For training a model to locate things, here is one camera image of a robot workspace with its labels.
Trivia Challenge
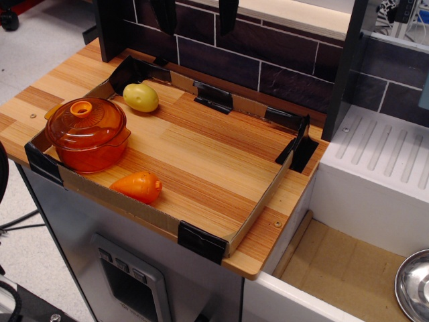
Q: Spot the yellow toy potato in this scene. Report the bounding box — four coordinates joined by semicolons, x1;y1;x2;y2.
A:
123;83;159;113

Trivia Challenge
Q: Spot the orange toy carrot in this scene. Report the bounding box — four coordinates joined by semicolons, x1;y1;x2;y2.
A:
109;171;162;204

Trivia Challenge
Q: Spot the silver metal bowl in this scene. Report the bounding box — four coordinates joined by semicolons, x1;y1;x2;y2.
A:
394;250;428;322

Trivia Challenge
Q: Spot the black floor cable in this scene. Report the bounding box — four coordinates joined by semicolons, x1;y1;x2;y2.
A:
0;209;46;233

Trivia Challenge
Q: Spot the black chair wheel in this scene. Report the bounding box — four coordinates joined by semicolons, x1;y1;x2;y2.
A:
1;9;19;32

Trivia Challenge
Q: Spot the orange transparent pot lid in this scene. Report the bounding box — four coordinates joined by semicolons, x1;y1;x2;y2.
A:
45;97;130;150

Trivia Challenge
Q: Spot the white toy sink unit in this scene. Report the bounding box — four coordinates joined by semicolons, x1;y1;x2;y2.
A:
242;107;428;321

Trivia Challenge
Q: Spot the cardboard fence with black tape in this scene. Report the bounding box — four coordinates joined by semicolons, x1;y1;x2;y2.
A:
25;56;325;275

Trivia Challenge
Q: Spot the orange transparent pot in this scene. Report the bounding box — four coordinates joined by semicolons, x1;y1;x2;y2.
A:
48;105;131;173

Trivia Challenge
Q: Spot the grey toy oven front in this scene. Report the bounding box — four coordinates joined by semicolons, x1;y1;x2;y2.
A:
19;166;243;321

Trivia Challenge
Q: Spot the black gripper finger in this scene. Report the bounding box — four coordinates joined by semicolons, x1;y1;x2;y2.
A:
149;0;177;36
219;0;239;36

